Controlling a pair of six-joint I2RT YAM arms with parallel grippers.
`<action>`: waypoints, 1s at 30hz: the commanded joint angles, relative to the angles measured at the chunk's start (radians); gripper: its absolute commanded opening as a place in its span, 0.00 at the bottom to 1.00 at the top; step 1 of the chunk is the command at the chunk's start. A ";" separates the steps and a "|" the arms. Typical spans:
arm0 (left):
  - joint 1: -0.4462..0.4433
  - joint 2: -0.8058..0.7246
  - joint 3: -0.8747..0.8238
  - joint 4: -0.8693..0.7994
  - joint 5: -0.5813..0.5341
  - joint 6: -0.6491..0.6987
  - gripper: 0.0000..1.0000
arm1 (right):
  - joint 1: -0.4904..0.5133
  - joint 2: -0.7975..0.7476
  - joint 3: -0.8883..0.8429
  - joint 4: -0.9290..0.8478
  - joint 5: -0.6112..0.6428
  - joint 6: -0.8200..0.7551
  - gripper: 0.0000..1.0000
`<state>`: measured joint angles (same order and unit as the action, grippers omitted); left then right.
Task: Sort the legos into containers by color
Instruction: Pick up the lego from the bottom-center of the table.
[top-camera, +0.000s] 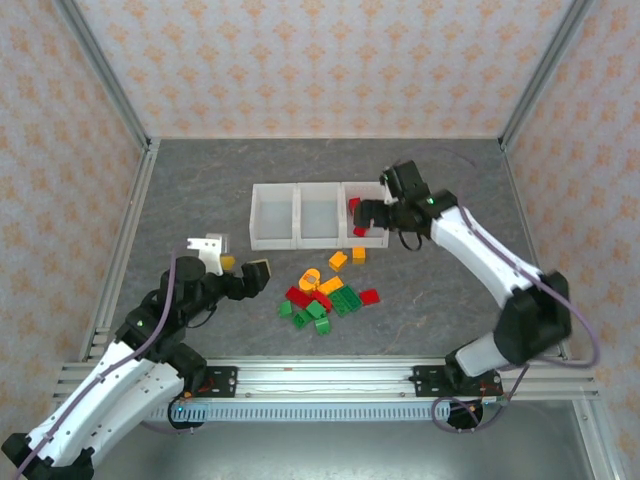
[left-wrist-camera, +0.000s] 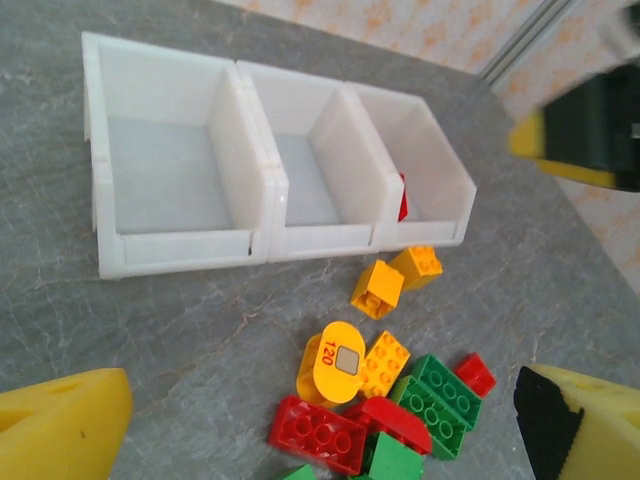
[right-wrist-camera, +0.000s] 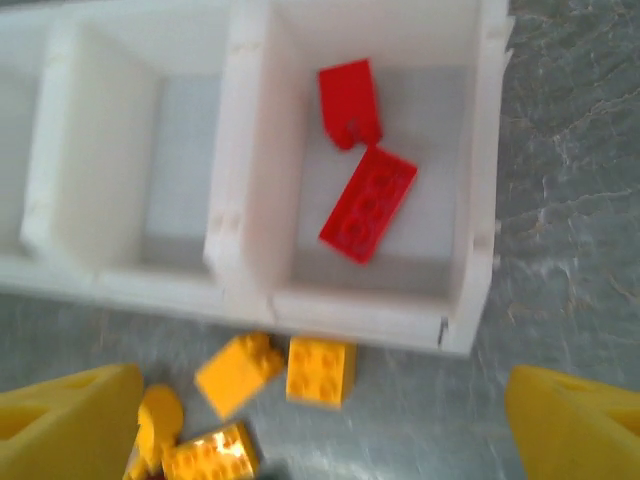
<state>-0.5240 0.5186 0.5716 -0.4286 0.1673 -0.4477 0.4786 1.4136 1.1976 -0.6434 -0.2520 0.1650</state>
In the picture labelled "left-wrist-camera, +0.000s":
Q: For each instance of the small red lego brick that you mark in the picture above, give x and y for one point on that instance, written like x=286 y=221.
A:
x=475 y=375

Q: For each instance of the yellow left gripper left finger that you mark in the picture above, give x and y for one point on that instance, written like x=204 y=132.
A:
x=55 y=430

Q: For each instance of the round yellow 120 lego brick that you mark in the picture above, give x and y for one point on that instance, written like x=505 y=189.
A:
x=330 y=385

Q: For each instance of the long green lego brick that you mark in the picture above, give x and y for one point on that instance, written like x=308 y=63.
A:
x=450 y=390
x=430 y=420

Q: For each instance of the curved red lego brick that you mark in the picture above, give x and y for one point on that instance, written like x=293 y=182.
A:
x=400 y=420

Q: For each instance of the yellow eight-stud lego brick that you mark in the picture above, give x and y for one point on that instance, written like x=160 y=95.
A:
x=387 y=362

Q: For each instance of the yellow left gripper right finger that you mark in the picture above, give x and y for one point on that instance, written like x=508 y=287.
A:
x=605 y=430

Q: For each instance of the long red lego brick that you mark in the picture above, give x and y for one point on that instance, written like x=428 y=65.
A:
x=320 y=435

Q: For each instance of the aluminium frame post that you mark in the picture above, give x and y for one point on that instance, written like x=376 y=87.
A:
x=530 y=42

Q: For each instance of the white plastic bin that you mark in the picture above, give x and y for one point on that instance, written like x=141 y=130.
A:
x=430 y=165
x=160 y=170
x=300 y=180

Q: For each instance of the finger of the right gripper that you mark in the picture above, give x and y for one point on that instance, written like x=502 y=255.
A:
x=565 y=135

